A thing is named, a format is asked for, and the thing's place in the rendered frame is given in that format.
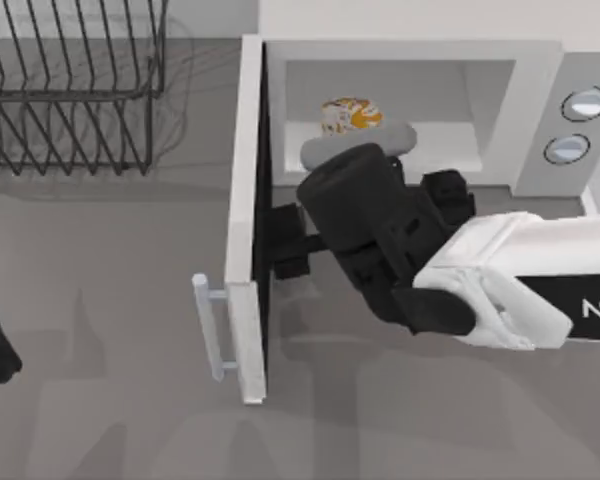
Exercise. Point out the small microwave knob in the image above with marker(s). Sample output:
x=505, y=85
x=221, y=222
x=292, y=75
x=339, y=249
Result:
x=567, y=149

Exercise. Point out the pale grey rounded box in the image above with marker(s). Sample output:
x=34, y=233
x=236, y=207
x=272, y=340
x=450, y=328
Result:
x=360, y=140

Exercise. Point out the pale microwave oven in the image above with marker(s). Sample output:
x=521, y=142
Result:
x=530, y=125

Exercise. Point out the white microwave door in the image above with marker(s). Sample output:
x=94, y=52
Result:
x=245, y=200

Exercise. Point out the large microwave knob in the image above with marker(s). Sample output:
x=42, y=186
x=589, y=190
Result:
x=585, y=104

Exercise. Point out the orange and white cup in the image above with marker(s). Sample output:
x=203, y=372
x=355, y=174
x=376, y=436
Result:
x=351, y=116

